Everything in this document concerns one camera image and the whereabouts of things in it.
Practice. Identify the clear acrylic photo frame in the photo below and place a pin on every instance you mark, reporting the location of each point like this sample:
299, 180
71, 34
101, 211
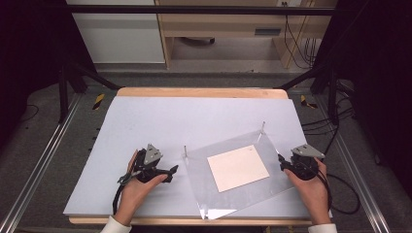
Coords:
200, 181

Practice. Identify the black curtain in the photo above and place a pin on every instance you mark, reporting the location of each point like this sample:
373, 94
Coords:
29, 48
379, 81

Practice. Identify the light wooden desk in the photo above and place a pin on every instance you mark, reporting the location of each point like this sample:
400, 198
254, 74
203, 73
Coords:
220, 24

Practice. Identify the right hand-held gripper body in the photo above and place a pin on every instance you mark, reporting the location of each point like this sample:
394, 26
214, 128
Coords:
304, 166

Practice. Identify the wooden table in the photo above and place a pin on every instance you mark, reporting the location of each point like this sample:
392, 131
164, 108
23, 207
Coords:
200, 92

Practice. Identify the person's right hand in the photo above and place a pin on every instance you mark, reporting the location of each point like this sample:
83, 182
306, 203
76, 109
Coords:
312, 194

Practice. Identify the grey desk label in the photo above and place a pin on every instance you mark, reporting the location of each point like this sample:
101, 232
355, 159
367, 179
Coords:
267, 32

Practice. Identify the person's left hand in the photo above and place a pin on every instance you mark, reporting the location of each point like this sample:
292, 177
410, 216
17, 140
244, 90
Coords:
136, 194

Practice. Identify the white cabinet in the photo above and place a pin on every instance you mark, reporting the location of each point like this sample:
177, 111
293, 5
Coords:
120, 35

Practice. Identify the white board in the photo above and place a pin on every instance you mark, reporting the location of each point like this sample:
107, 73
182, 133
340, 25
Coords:
155, 129

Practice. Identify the black horizontal frame bar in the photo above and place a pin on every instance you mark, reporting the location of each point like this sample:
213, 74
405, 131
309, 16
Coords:
194, 9

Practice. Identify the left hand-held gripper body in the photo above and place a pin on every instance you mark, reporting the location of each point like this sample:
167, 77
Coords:
152, 155

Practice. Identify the black metal stand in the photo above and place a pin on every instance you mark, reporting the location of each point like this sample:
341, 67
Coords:
332, 97
63, 93

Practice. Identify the painting print card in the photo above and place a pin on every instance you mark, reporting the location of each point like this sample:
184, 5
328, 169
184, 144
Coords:
238, 168

